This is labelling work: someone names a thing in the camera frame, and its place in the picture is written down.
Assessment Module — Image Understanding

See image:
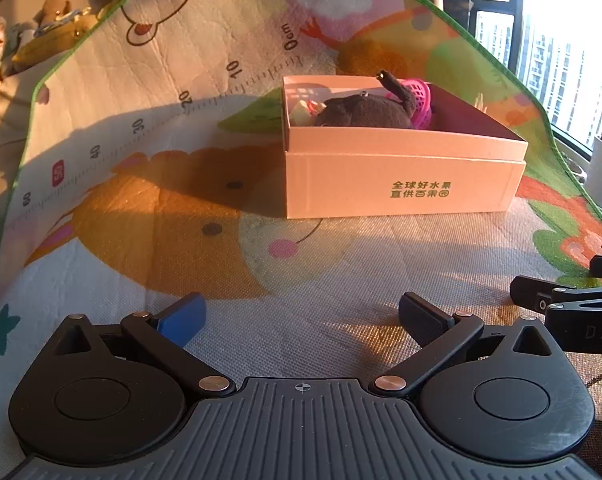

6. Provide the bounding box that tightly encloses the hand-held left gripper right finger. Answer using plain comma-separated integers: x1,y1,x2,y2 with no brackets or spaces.
373,291,556,398

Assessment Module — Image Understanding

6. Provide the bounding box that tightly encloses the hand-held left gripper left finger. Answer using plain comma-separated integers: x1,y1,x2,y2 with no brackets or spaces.
55,291,236,398

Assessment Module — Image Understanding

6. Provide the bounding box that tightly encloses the pink cardboard box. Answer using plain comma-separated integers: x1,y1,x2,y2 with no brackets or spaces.
282,75,529,220

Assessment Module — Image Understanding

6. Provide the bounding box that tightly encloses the black plush cat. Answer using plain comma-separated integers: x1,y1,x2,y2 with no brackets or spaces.
313,71,416,128

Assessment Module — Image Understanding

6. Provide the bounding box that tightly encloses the pink toy strainer scoop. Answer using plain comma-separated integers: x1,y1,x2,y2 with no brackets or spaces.
398,77,434,129

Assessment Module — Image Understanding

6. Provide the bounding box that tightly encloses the orange toy bowl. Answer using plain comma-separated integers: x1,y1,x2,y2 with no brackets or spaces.
290,100,328,124

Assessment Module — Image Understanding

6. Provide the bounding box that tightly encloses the cartoon printed play mat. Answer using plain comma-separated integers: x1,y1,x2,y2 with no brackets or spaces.
0,0,602,480

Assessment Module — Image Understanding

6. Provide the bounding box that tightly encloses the black framed window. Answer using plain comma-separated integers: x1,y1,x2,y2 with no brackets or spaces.
468,0,602,152

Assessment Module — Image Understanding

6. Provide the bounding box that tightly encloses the beige blanket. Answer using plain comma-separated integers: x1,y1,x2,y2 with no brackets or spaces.
0,74,38,261

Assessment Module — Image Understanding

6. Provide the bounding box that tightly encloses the yellow plush cushion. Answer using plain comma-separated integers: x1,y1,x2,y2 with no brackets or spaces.
10,10,102,73

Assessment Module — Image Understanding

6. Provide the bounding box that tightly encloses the brown plush bear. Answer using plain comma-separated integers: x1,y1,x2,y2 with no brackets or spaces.
33,0,78,27

